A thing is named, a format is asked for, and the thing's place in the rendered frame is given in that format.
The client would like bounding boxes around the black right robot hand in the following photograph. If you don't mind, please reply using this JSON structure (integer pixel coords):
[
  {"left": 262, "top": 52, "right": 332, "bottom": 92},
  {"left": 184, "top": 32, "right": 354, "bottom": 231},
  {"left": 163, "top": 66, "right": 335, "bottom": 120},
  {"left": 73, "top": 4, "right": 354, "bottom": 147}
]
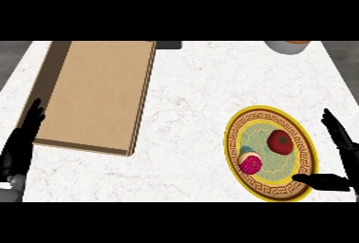
[{"left": 290, "top": 107, "right": 359, "bottom": 196}]

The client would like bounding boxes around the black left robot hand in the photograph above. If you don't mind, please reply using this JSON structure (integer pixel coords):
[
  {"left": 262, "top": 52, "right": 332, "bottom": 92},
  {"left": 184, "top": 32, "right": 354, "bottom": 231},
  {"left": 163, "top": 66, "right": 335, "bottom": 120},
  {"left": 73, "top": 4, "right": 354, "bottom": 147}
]
[{"left": 0, "top": 98, "right": 46, "bottom": 184}]

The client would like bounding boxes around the yellow patterned plate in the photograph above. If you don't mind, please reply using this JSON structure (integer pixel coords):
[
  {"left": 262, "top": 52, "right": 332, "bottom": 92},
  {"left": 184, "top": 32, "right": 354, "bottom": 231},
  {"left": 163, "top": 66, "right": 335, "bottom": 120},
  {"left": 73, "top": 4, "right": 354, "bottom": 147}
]
[{"left": 224, "top": 104, "right": 320, "bottom": 202}]

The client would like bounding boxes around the red tomato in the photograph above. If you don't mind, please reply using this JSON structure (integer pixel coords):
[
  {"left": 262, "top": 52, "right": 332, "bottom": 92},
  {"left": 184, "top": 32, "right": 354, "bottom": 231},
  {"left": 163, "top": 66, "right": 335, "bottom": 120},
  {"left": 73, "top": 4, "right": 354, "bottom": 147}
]
[{"left": 265, "top": 129, "right": 295, "bottom": 156}]

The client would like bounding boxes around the brown cardboard box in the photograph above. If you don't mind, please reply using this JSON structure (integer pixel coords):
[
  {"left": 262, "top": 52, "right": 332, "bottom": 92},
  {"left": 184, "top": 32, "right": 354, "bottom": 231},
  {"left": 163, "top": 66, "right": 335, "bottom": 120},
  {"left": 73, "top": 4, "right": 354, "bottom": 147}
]
[{"left": 17, "top": 41, "right": 159, "bottom": 158}]

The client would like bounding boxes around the pink frosted cupcake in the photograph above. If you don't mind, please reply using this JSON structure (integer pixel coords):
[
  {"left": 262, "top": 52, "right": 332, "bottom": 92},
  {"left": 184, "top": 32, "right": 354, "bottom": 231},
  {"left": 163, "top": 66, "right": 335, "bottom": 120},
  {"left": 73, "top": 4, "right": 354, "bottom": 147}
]
[{"left": 237, "top": 145, "right": 264, "bottom": 176}]

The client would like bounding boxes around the grey bowl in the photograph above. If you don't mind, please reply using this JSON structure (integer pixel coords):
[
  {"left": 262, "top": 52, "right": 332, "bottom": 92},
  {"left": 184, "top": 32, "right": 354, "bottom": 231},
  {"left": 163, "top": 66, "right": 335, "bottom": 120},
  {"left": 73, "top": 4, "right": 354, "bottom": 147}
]
[{"left": 264, "top": 41, "right": 312, "bottom": 56}]

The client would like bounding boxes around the dark grey flat object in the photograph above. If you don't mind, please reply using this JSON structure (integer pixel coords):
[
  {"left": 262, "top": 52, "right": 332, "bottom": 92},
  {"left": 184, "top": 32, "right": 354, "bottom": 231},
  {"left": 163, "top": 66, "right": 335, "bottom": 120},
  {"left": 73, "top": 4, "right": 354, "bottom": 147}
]
[{"left": 156, "top": 41, "right": 182, "bottom": 50}]

